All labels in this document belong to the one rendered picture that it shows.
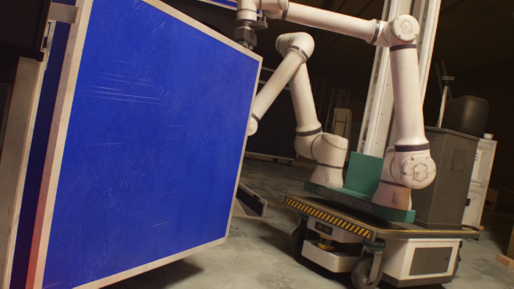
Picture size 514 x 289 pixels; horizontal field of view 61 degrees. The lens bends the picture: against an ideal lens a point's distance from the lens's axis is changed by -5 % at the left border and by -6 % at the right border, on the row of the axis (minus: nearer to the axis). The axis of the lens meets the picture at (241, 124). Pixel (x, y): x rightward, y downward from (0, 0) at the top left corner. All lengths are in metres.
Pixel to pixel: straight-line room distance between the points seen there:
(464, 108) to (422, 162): 2.71
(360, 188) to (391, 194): 0.36
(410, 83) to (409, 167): 0.35
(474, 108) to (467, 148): 2.07
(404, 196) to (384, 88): 0.69
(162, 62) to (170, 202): 0.46
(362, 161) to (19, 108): 2.12
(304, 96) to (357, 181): 0.55
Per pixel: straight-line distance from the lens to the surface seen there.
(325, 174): 2.51
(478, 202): 4.70
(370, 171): 2.49
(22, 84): 0.61
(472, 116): 4.70
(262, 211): 3.37
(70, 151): 1.09
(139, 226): 1.38
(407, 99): 2.02
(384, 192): 2.21
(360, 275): 2.22
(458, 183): 2.64
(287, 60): 2.37
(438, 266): 2.55
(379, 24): 2.18
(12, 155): 0.61
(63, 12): 0.61
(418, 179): 2.02
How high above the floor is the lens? 0.69
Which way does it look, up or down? 1 degrees down
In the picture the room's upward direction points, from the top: 11 degrees clockwise
